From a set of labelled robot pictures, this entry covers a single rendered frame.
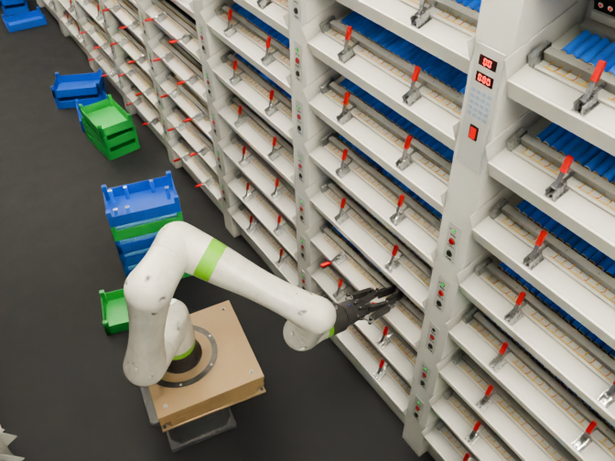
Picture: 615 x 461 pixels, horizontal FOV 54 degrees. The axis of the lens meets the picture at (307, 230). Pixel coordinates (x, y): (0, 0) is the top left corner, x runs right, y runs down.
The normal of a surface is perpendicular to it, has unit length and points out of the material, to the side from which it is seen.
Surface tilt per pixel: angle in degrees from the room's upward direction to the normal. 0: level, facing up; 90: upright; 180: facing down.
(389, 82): 21
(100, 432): 0
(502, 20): 90
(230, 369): 2
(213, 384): 2
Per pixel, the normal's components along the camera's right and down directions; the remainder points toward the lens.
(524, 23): 0.55, 0.56
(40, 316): -0.01, -0.73
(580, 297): -0.32, -0.54
